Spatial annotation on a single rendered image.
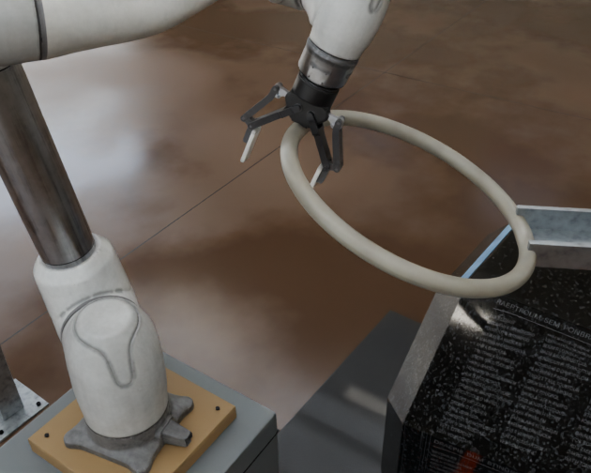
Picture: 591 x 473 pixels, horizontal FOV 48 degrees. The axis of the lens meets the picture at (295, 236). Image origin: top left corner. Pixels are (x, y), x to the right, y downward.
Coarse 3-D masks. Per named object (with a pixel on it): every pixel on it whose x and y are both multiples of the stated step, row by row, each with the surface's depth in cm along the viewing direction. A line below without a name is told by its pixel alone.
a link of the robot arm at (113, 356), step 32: (96, 320) 111; (128, 320) 111; (64, 352) 118; (96, 352) 108; (128, 352) 110; (160, 352) 117; (96, 384) 110; (128, 384) 111; (160, 384) 117; (96, 416) 114; (128, 416) 114; (160, 416) 121
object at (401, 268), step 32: (288, 128) 117; (384, 128) 134; (288, 160) 108; (448, 160) 135; (320, 224) 101; (512, 224) 124; (384, 256) 97; (448, 288) 99; (480, 288) 101; (512, 288) 105
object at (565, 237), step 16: (528, 208) 123; (544, 208) 123; (560, 208) 123; (576, 208) 123; (544, 224) 125; (560, 224) 124; (576, 224) 124; (544, 240) 122; (560, 240) 122; (576, 240) 122; (544, 256) 116; (560, 256) 115; (576, 256) 115
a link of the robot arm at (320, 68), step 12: (312, 48) 107; (300, 60) 110; (312, 60) 107; (324, 60) 106; (336, 60) 106; (312, 72) 108; (324, 72) 108; (336, 72) 107; (348, 72) 109; (324, 84) 109; (336, 84) 109
